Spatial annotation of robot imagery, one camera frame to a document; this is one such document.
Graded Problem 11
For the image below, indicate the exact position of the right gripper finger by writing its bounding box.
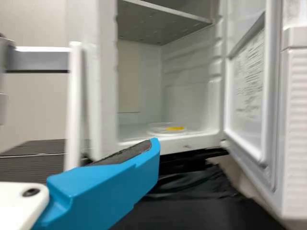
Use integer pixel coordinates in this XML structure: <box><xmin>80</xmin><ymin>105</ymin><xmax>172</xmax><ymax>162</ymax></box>
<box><xmin>32</xmin><ymin>137</ymin><xmax>161</xmax><ymax>230</ymax></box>

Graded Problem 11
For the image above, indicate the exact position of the petri dish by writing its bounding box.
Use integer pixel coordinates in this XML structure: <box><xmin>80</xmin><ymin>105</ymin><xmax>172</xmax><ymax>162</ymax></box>
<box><xmin>145</xmin><ymin>121</ymin><xmax>190</xmax><ymax>137</ymax></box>

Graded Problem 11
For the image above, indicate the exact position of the white incubator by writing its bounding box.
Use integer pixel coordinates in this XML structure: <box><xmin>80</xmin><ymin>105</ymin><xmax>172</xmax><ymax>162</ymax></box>
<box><xmin>94</xmin><ymin>0</ymin><xmax>231</xmax><ymax>162</ymax></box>

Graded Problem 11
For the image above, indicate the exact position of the incubator door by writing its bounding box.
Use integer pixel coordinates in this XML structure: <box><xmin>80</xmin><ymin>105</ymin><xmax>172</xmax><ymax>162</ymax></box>
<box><xmin>219</xmin><ymin>0</ymin><xmax>307</xmax><ymax>230</ymax></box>

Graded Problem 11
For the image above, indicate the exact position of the black platform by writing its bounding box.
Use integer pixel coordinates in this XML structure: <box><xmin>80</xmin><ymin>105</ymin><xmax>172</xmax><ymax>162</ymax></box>
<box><xmin>0</xmin><ymin>138</ymin><xmax>71</xmax><ymax>185</ymax></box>

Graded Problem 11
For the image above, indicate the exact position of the white pipette stand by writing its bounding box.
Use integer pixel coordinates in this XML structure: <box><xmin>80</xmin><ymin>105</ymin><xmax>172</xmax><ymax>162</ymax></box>
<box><xmin>0</xmin><ymin>41</ymin><xmax>83</xmax><ymax>169</ymax></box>

